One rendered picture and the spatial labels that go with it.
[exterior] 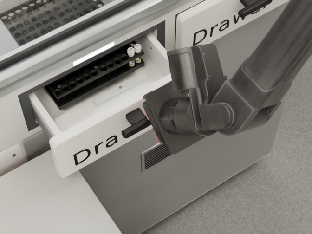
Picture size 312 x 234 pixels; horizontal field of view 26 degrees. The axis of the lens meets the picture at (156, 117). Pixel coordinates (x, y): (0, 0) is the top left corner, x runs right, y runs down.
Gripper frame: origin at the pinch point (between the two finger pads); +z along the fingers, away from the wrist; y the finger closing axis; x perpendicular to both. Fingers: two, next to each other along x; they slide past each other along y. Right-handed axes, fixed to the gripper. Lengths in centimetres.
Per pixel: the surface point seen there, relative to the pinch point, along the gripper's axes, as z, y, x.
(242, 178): 79, -43, -45
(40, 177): 16.5, -2.5, 19.0
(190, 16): 5.3, 12.0, -16.0
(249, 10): 4.2, 8.3, -26.7
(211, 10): 6.1, 11.3, -20.8
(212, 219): 76, -48, -29
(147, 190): 55, -25, -9
